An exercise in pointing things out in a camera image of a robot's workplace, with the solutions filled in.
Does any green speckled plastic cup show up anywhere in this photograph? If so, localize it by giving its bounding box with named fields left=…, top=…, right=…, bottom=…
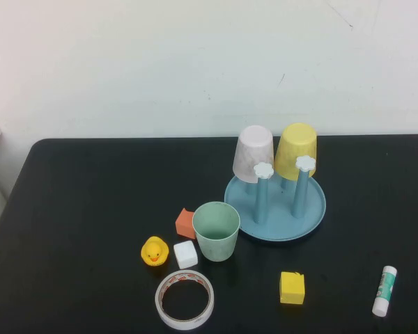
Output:
left=191, top=200, right=241, bottom=263

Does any pink speckled plastic cup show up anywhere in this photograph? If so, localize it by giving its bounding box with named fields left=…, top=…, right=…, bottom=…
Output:
left=232, top=125, right=276, bottom=184

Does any yellow speckled plastic cup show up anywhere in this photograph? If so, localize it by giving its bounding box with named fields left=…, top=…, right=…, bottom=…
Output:
left=273, top=122, right=318, bottom=182

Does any blue cup stand with posts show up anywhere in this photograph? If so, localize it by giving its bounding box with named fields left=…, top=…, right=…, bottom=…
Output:
left=224, top=154, right=327, bottom=243

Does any orange foam cube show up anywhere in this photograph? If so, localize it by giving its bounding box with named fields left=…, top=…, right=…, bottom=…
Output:
left=174, top=207, right=198, bottom=240

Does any white foam cube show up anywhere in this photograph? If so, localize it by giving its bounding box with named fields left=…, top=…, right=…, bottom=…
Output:
left=173, top=240, right=199, bottom=270

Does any yellow rubber duck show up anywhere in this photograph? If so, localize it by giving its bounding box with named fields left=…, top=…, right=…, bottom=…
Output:
left=140, top=236, right=170, bottom=268

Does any yellow foam cube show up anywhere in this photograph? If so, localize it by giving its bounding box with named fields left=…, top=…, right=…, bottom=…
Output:
left=279, top=271, right=306, bottom=305

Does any white double-sided tape roll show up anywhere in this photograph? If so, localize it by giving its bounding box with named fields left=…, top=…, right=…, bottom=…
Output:
left=154, top=269, right=215, bottom=331

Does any white green glue stick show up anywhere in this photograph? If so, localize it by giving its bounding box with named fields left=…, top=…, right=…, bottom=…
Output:
left=371, top=265, right=398, bottom=318

